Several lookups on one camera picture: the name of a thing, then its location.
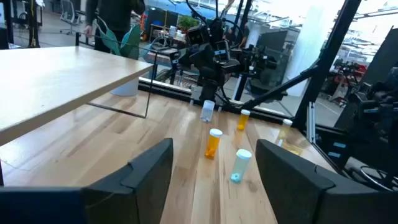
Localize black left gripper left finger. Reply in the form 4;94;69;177
81;138;174;224

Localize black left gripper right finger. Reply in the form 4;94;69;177
255;138;336;224

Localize clear pill bottle white cap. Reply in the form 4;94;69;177
200;99;216;123

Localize pale yellow pill bottle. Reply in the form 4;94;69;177
275;118;294;147

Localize teal pill bottle white cap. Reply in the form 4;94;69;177
229;148;252;185

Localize orange pill bottle white cap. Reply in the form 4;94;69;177
236;109;251;131
204;128;223;161

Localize bushy green potted plant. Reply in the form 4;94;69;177
177;14;200;32

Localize green snake plant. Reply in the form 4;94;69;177
95;17;147;60

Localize white round plant pot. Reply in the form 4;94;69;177
109;77;140;97

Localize person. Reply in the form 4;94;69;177
83;0;147;54

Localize black neighbouring robot station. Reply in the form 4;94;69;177
334;67;398;192

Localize red machine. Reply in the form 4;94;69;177
332;58;368;94

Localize office chair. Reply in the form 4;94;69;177
58;0;83;35

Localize dark grey panel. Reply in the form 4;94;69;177
360;26;398;85

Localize black aluminium rig frame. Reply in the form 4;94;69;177
136;0;364;144

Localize wooden shelf black metal frame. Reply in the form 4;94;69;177
0;30;159;187

